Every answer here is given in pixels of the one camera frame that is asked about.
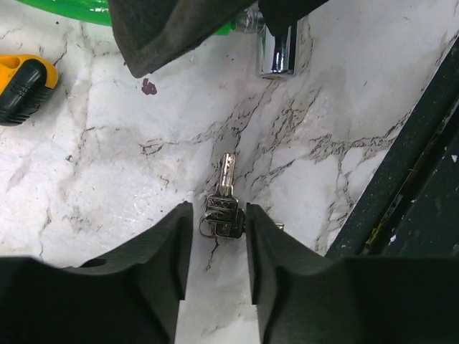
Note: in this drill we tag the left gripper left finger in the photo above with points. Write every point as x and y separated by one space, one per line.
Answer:
130 294

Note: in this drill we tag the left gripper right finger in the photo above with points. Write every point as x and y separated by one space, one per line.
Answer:
302 297

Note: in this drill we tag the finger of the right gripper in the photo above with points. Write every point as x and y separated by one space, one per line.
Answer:
279 15
152 33

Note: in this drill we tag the silver key bunch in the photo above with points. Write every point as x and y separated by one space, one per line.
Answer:
223 216

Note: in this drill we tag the orange utility knife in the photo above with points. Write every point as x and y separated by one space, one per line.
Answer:
27 82

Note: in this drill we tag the black mounting rail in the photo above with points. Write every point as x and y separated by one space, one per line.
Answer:
410 207

